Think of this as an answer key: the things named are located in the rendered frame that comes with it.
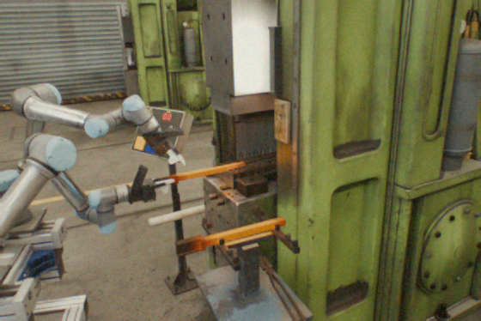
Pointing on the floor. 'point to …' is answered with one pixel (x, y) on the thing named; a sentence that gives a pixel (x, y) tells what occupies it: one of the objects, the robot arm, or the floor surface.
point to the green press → (167, 57)
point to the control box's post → (177, 219)
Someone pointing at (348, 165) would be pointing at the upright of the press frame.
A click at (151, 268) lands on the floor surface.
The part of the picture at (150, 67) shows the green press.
